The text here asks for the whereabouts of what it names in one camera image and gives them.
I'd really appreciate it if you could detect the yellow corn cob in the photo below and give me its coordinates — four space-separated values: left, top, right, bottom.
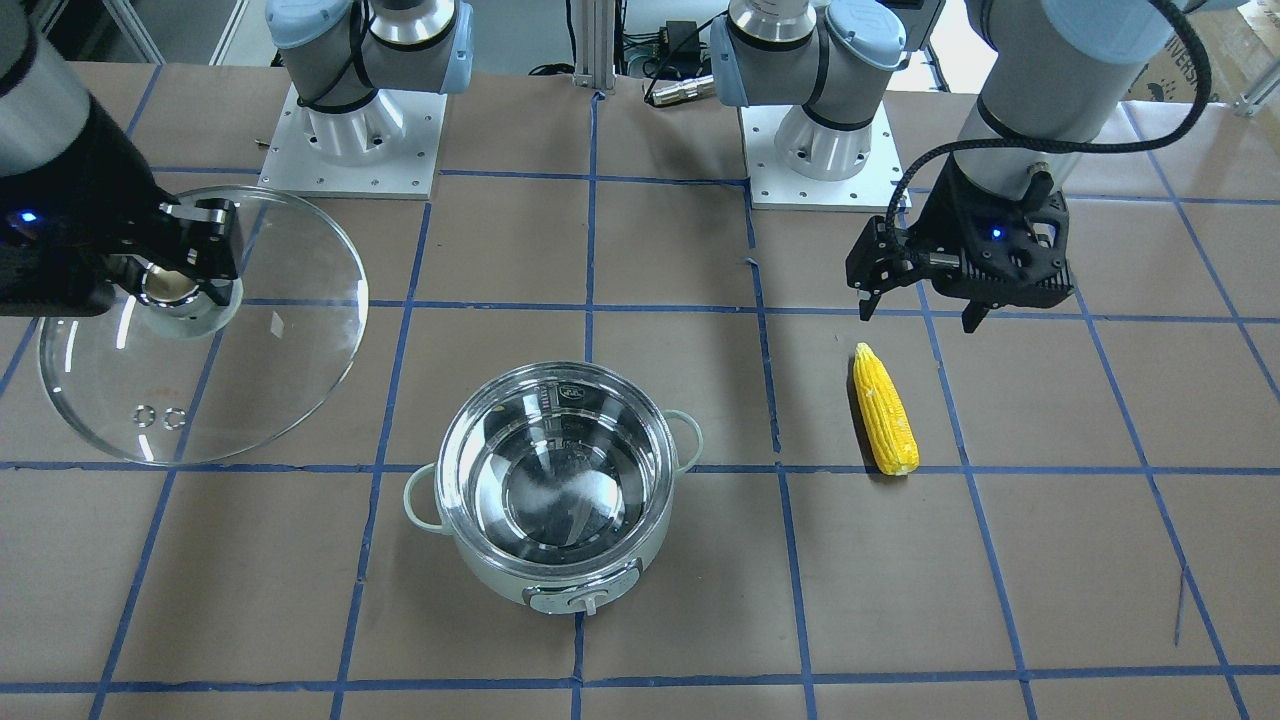
850 342 920 477

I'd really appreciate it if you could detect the silver cylindrical connector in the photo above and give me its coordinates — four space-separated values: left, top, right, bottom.
645 76 716 108

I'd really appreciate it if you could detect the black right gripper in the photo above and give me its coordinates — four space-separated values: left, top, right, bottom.
1 97 244 318

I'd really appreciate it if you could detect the aluminium frame post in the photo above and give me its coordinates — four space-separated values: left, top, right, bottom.
570 1 622 95

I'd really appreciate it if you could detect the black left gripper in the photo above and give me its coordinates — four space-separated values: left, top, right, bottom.
845 159 1076 334

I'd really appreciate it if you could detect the glass pot lid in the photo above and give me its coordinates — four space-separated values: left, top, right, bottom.
38 184 369 466

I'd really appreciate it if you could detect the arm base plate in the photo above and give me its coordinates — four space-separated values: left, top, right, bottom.
740 104 902 213
259 87 448 201

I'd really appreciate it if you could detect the pale green electric pot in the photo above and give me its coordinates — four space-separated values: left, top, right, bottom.
402 361 705 615

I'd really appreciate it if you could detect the cardboard box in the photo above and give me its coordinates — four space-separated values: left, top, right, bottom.
1125 0 1280 105

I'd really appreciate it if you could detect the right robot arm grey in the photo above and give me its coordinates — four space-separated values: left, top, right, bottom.
1 1 474 318

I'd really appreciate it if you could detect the black braided cable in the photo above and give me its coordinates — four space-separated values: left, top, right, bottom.
884 0 1213 261

